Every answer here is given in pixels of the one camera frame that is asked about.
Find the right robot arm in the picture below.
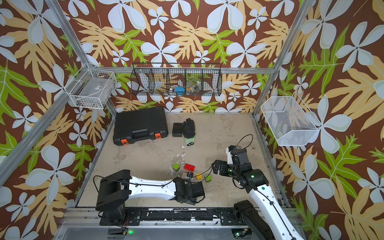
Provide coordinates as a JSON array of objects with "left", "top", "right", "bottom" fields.
[{"left": 212, "top": 146, "right": 303, "bottom": 240}]

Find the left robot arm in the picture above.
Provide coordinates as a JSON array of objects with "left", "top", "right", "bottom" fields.
[{"left": 96, "top": 170, "right": 206, "bottom": 222}]

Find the yellow lego brick upper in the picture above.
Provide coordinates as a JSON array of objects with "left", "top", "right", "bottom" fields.
[{"left": 196, "top": 173, "right": 203, "bottom": 181}]

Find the red 2x4 lego brick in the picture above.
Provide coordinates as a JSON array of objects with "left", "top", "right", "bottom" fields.
[{"left": 184, "top": 164, "right": 196, "bottom": 173}]

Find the small black box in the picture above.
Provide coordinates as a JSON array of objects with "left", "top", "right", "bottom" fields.
[{"left": 172, "top": 123, "right": 183, "bottom": 138}]

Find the black and green glove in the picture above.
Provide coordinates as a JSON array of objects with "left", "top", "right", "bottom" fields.
[{"left": 183, "top": 118, "right": 196, "bottom": 146}]

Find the white mesh basket right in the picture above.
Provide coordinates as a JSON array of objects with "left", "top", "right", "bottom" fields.
[{"left": 261, "top": 93, "right": 321, "bottom": 147}]

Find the black plastic tool case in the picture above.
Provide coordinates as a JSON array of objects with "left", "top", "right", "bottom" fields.
[{"left": 113, "top": 107, "right": 169, "bottom": 146}]

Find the blue object in basket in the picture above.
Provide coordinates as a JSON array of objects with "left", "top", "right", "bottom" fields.
[{"left": 174, "top": 87, "right": 186, "bottom": 96}]

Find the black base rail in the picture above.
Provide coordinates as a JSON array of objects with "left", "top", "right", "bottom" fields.
[{"left": 100, "top": 207, "right": 244, "bottom": 226}]

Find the black wire basket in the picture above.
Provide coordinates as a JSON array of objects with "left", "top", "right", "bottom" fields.
[{"left": 129, "top": 63, "right": 223, "bottom": 97}]

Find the white wire basket left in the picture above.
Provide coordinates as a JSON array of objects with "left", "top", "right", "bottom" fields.
[{"left": 66, "top": 66, "right": 117, "bottom": 110}]

